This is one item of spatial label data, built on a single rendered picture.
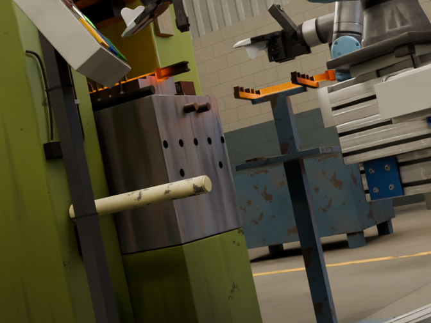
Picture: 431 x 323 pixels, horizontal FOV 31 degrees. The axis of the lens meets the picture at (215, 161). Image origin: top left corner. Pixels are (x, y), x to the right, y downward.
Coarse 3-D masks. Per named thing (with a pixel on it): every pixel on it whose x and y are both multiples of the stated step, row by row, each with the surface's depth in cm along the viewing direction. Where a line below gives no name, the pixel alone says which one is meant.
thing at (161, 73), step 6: (168, 66) 243; (174, 66) 243; (180, 66) 242; (186, 66) 241; (156, 72) 244; (162, 72) 245; (168, 72) 244; (174, 72) 242; (180, 72) 243; (162, 78) 245; (168, 78) 248
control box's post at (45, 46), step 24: (48, 48) 191; (48, 72) 191; (72, 96) 192; (72, 120) 190; (72, 144) 189; (72, 168) 189; (72, 192) 190; (96, 216) 191; (96, 240) 189; (96, 264) 188; (96, 288) 188; (96, 312) 188
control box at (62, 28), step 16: (16, 0) 176; (32, 0) 175; (48, 0) 175; (32, 16) 175; (48, 16) 175; (64, 16) 174; (80, 16) 189; (48, 32) 175; (64, 32) 174; (80, 32) 174; (64, 48) 174; (80, 48) 174; (96, 48) 174; (80, 64) 174; (96, 64) 181; (112, 64) 190; (96, 80) 192; (112, 80) 202
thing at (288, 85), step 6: (330, 72) 287; (318, 78) 288; (324, 78) 287; (330, 78) 287; (282, 84) 292; (288, 84) 292; (264, 90) 295; (270, 90) 294; (276, 90) 293; (282, 90) 295
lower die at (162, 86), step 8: (136, 80) 236; (144, 80) 239; (152, 80) 242; (160, 80) 246; (168, 80) 250; (112, 88) 241; (128, 88) 238; (136, 88) 236; (160, 88) 245; (168, 88) 249; (96, 96) 244; (104, 96) 243; (112, 96) 241
